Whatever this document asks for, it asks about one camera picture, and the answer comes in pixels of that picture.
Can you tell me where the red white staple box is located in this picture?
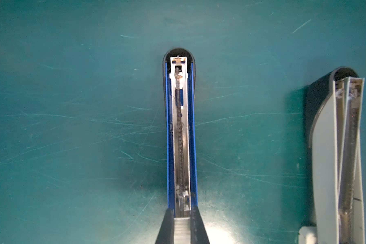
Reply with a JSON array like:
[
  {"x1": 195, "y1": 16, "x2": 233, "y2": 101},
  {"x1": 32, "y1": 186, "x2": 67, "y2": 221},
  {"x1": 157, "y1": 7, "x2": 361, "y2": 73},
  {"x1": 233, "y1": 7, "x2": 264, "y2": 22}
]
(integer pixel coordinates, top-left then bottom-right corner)
[{"x1": 298, "y1": 226, "x2": 318, "y2": 244}]

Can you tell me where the silver staple strip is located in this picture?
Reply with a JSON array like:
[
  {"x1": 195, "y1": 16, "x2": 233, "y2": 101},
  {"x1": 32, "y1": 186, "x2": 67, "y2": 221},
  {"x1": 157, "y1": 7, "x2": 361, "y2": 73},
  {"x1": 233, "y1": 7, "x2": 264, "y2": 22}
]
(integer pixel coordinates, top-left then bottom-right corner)
[{"x1": 173, "y1": 218, "x2": 191, "y2": 244}]

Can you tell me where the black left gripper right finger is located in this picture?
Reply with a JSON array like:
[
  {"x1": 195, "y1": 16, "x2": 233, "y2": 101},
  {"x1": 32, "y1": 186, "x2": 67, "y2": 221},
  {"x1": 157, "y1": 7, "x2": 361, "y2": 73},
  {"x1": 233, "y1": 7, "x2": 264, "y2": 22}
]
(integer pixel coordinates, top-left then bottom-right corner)
[{"x1": 190, "y1": 206, "x2": 210, "y2": 244}]

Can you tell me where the beige black stapler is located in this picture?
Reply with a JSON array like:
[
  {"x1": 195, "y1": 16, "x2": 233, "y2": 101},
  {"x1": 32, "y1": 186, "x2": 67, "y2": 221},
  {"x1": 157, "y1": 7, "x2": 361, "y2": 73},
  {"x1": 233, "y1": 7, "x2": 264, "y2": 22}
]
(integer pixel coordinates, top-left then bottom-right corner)
[{"x1": 305, "y1": 67, "x2": 366, "y2": 244}]

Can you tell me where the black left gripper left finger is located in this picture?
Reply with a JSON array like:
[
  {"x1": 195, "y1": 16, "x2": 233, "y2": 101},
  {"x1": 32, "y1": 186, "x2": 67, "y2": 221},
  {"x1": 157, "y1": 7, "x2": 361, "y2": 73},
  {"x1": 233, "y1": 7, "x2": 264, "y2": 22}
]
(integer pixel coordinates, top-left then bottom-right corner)
[{"x1": 155, "y1": 208, "x2": 174, "y2": 244}]

